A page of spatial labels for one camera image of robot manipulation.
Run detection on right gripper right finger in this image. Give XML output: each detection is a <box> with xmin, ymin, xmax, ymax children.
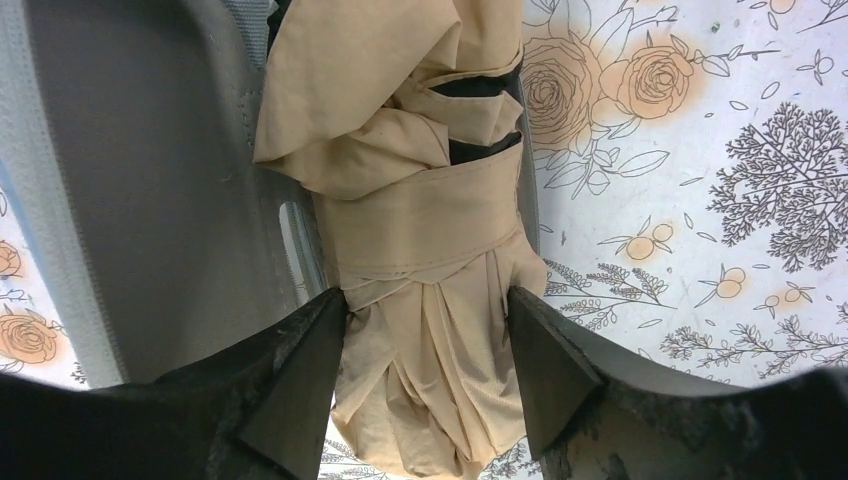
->
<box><xmin>507</xmin><ymin>287</ymin><xmax>847</xmax><ymax>479</ymax></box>

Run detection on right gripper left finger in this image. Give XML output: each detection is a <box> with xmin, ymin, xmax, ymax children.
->
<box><xmin>1</xmin><ymin>288</ymin><xmax>348</xmax><ymax>479</ymax></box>

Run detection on beige umbrella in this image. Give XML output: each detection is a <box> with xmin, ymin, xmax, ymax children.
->
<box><xmin>254</xmin><ymin>1</ymin><xmax>546</xmax><ymax>479</ymax></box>

